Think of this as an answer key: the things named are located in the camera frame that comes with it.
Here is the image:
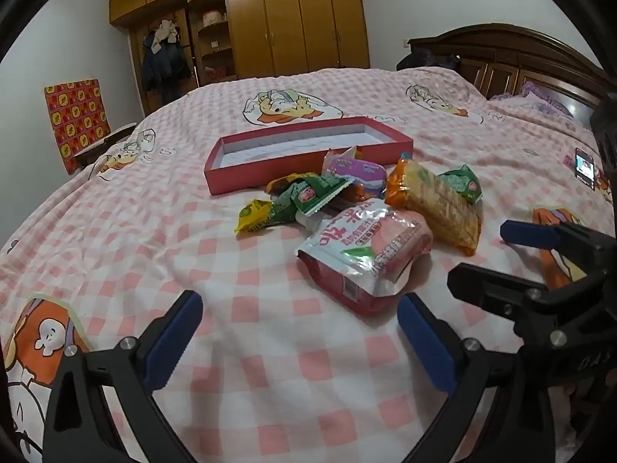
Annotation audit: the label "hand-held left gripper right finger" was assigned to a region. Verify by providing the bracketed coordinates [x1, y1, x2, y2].
[398, 293, 572, 463]

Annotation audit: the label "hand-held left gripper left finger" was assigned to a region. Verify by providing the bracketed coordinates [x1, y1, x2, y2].
[43, 291, 206, 463]

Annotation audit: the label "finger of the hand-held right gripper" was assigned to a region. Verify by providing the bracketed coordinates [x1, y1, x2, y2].
[500, 220, 613, 278]
[447, 263, 605, 348]

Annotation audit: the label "green red-label snack packet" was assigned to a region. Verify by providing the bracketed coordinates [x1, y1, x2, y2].
[441, 164, 484, 204]

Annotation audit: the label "wafer biscuit packet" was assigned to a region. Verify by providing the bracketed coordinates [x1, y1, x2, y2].
[384, 159, 484, 257]

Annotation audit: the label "pink drink pouch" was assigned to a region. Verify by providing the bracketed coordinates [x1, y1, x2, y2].
[295, 205, 435, 318]

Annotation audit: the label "yellow candy packet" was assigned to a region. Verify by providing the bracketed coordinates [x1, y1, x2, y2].
[235, 199, 276, 235]

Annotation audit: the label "purple cartoon candy tin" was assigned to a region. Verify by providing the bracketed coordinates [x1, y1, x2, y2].
[322, 146, 389, 198]

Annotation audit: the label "red cardboard box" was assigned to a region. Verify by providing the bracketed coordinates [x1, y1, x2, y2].
[204, 117, 414, 197]

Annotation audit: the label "orange jelly cup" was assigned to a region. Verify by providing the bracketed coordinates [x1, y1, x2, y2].
[266, 172, 309, 193]

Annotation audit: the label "dark green snack packet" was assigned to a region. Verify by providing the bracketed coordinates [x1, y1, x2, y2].
[277, 172, 356, 216]

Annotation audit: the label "smartphone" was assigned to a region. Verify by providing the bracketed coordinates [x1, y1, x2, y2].
[573, 147, 598, 189]

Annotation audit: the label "pink checked printed blanket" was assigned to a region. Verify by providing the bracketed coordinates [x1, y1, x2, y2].
[0, 65, 617, 463]

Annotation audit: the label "purple frilled pillow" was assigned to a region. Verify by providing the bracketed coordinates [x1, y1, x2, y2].
[489, 81, 577, 119]

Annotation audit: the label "dark wooden headboard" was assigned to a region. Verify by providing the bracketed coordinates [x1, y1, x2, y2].
[409, 23, 613, 128]

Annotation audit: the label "dark wooden stool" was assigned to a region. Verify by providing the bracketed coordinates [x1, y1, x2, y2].
[72, 123, 138, 169]

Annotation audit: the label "black bag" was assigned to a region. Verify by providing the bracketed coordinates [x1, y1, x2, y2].
[396, 51, 461, 72]

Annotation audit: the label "hanging dark jackets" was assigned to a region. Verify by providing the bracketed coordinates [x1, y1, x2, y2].
[141, 19, 192, 92]

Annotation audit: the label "wooden wardrobe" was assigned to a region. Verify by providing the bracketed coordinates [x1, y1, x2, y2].
[108, 0, 372, 107]

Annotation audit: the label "red patterned wall cloth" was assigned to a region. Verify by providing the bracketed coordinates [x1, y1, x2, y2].
[44, 78, 111, 174]

